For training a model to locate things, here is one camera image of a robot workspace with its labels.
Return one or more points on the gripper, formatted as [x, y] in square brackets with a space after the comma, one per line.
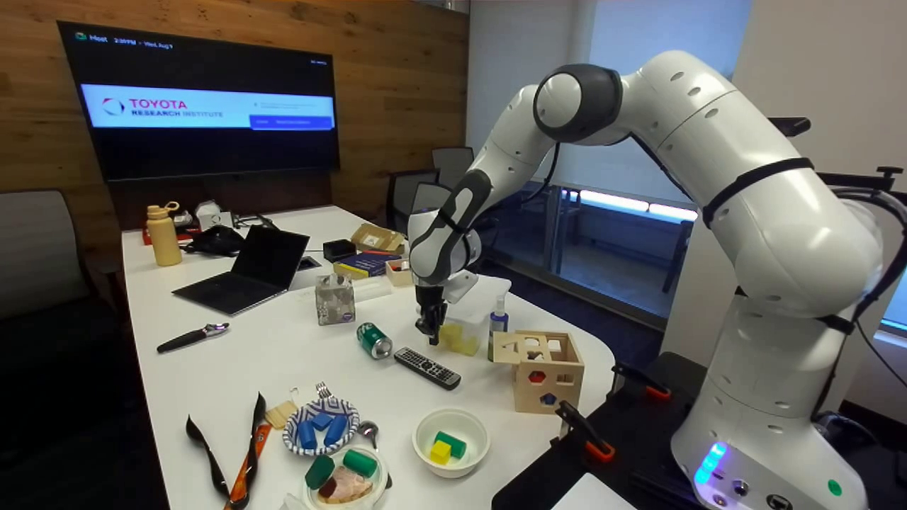
[430, 296]

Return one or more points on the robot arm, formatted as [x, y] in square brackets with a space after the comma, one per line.
[765, 234]

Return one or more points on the black remote control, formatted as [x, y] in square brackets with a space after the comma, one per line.
[427, 367]

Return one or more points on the clear plastic container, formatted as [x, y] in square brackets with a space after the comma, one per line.
[471, 312]

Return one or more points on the green can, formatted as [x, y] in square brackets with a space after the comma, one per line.
[373, 340]

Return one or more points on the small box of blocks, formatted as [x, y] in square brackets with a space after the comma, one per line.
[398, 273]

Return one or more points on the small spray bottle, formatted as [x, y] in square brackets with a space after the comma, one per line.
[498, 322]

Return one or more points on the white packet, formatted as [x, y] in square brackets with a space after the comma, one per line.
[372, 289]

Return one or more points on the blue book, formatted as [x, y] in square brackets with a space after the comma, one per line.
[365, 265]

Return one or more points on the patterned tissue box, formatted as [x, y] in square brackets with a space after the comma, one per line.
[335, 301]

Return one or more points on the white bowl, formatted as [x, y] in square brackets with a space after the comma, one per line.
[468, 425]

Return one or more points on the open cardboard box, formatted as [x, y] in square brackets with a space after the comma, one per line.
[375, 239]

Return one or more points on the metal spoon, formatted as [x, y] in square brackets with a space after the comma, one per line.
[368, 429]

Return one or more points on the blue patterned paper plate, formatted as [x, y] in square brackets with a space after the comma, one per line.
[340, 409]

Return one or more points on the yellow block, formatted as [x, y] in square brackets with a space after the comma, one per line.
[440, 452]

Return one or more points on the small black box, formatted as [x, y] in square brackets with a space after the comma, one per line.
[339, 250]

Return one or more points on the wooden shape sorter cube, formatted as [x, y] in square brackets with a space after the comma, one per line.
[545, 386]

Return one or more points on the blue block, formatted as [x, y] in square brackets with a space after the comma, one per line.
[335, 431]
[307, 436]
[322, 421]

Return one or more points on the black phone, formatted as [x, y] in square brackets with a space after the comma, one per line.
[309, 263]

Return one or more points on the row of grey chairs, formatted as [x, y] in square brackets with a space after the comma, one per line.
[425, 191]

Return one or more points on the green cylinder block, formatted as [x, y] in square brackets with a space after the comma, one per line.
[360, 463]
[319, 472]

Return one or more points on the clear plastic bowl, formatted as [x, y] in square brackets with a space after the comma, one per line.
[379, 489]

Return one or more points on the wooden clothespin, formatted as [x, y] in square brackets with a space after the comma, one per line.
[281, 413]

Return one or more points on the pink toy food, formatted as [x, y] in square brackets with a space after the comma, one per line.
[348, 487]

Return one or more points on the black laptop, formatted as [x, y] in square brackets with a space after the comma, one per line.
[266, 265]

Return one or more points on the black orange clamp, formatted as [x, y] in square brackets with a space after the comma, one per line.
[641, 379]
[584, 432]

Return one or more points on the white paper sheet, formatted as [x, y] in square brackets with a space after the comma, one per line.
[592, 496]

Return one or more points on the black pouch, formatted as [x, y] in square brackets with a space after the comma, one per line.
[216, 241]

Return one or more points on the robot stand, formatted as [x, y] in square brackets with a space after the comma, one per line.
[638, 439]

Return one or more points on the white crumpled object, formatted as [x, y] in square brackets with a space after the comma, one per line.
[211, 214]

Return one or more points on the black tongs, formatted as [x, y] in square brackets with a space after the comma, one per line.
[212, 467]

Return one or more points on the red flat object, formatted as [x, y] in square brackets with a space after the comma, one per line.
[186, 237]

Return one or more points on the yellow water bottle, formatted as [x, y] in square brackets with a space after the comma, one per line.
[164, 241]

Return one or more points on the window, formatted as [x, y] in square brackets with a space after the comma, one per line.
[666, 28]

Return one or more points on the grey office chair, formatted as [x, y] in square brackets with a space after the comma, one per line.
[35, 248]

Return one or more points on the wall television screen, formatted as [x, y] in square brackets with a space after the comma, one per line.
[198, 149]

